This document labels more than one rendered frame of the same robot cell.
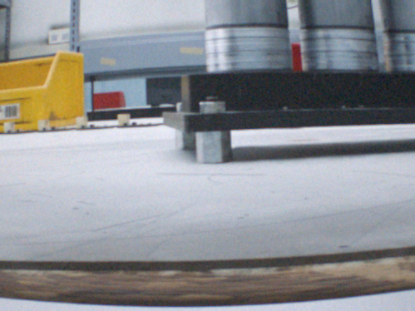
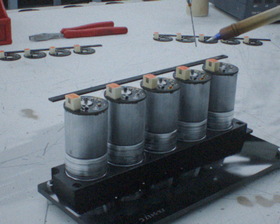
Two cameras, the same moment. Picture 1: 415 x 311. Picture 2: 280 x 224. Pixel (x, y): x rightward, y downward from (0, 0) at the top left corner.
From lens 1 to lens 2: 0.20 m
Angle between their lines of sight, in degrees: 39
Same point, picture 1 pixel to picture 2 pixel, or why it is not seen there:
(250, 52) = (96, 170)
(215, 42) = (78, 166)
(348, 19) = (137, 140)
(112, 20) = not seen: outside the picture
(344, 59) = (133, 159)
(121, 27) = not seen: outside the picture
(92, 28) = not seen: outside the picture
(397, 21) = (155, 128)
